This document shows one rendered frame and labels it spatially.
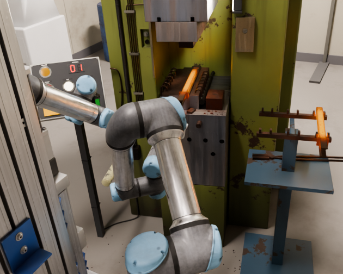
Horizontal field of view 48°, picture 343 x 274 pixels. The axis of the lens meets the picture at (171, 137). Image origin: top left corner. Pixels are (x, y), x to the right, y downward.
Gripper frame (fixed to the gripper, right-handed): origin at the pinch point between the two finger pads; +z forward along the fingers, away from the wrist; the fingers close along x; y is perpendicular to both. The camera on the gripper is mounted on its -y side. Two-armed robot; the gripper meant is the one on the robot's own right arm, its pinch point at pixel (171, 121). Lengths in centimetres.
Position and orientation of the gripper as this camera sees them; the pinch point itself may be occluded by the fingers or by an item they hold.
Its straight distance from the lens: 170.5
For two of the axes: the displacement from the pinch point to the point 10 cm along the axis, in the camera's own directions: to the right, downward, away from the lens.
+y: 0.6, 8.6, 5.0
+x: 9.8, 0.6, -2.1
